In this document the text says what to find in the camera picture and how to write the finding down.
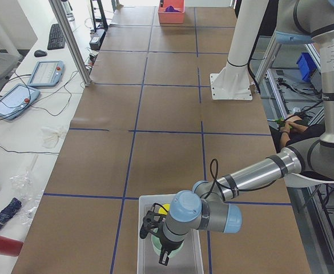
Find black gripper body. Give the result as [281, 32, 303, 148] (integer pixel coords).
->
[139, 203, 183, 252]

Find yellow plastic cup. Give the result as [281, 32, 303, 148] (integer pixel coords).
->
[158, 203, 170, 215]

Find mint green bowl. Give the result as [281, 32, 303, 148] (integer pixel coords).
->
[151, 235, 184, 257]

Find purple cloth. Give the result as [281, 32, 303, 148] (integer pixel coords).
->
[165, 5, 181, 13]

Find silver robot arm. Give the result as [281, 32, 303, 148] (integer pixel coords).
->
[139, 1, 334, 265]

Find clear plastic storage box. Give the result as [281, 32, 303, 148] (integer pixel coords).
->
[136, 194, 204, 274]

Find black computer box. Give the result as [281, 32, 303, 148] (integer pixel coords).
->
[89, 29, 106, 51]

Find white crumpled tissue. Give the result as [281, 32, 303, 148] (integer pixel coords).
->
[41, 126, 67, 148]

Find clear crumpled plastic wrap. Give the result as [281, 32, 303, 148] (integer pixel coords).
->
[10, 171, 45, 226]

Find blue object on desk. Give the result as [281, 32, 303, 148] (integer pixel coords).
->
[0, 198, 22, 230]

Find white chair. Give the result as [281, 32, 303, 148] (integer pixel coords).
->
[284, 173, 334, 188]

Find red bottle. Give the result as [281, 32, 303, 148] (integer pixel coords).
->
[0, 236, 23, 257]

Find seated person in black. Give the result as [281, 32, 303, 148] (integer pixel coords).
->
[269, 114, 325, 152]

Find near teach pendant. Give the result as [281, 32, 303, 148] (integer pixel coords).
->
[0, 84, 41, 120]

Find teach pendant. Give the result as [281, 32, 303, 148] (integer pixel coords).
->
[27, 61, 65, 88]
[0, 84, 41, 120]

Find far teach pendant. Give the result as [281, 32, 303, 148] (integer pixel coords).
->
[27, 61, 65, 88]

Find black computer mouse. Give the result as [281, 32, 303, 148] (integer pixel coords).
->
[34, 50, 47, 58]

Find pink plastic bin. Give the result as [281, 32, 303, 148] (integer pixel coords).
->
[158, 0, 185, 24]

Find black keyboard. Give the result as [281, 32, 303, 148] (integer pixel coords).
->
[47, 23, 66, 50]

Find blue storage bin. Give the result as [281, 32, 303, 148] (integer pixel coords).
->
[296, 53, 317, 82]

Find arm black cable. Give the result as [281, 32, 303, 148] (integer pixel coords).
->
[203, 158, 239, 198]

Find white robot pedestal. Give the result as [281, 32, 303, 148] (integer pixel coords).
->
[210, 0, 269, 100]

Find green handled grabber tool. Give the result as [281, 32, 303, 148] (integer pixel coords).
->
[274, 118, 287, 130]

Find aluminium frame post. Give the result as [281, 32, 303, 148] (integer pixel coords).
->
[49, 0, 91, 87]

